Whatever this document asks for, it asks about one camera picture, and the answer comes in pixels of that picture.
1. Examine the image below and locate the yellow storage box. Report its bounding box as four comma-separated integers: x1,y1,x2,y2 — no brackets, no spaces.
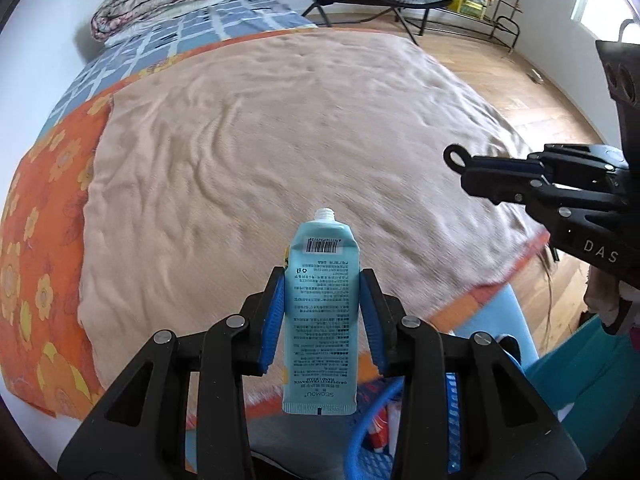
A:
452,0,492,22

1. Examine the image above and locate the blue plastic mesh basket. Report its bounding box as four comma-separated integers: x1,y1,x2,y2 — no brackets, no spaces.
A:
345,371,464,480

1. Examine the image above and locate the teal furniture panel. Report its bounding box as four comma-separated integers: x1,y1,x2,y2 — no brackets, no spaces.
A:
527,316,640,423

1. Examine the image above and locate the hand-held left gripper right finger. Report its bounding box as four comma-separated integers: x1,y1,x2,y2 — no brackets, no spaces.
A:
360,268,586,480

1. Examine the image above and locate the metal drying rack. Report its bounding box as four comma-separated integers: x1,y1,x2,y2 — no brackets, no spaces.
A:
420,0,545,54

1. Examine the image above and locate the light blue cream tube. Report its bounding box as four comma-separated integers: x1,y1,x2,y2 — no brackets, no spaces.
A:
281,207,362,417

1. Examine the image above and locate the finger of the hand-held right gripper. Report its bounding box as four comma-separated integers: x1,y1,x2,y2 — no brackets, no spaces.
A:
470,152,548,171
444,144,551,207

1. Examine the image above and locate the beige fringed blanket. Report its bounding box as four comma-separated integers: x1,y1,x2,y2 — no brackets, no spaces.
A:
77,30,551,401

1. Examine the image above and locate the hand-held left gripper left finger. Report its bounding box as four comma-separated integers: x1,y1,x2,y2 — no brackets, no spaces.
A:
57,266,287,480

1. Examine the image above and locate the orange floral bedsheet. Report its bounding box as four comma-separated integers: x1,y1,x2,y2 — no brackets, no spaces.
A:
0,30,551,418

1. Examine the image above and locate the blue checked bedsheet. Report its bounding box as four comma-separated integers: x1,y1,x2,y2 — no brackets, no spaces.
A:
37,0,321,133

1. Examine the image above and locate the light blue bed frame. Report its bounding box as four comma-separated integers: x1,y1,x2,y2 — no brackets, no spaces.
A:
454,284,539,367

